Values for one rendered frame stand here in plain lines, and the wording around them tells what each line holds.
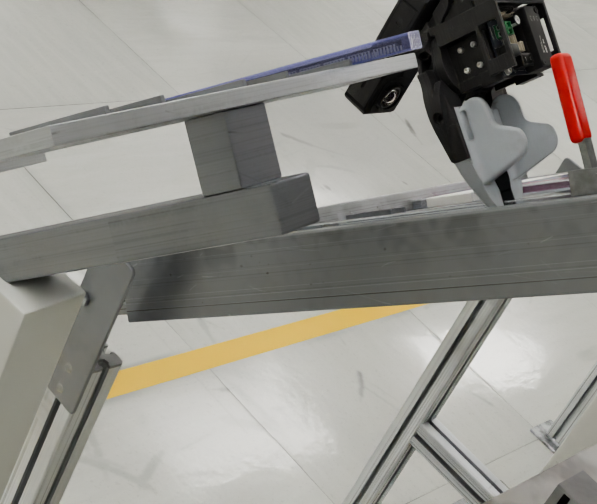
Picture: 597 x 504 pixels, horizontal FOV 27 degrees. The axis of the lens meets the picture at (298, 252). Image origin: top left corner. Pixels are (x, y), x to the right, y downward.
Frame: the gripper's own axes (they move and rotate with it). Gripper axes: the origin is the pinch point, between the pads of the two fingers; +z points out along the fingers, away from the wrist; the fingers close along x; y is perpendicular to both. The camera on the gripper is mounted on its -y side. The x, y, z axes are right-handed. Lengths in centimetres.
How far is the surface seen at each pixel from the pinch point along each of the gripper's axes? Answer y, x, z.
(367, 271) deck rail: -6.1, -10.1, 2.2
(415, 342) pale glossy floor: -108, 124, 12
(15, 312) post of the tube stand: -16.6, -33.3, -1.6
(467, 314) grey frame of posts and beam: -48, 60, 8
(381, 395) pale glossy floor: -103, 102, 19
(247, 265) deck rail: -17.7, -10.0, -1.5
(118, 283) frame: -28.4, -14.4, -3.5
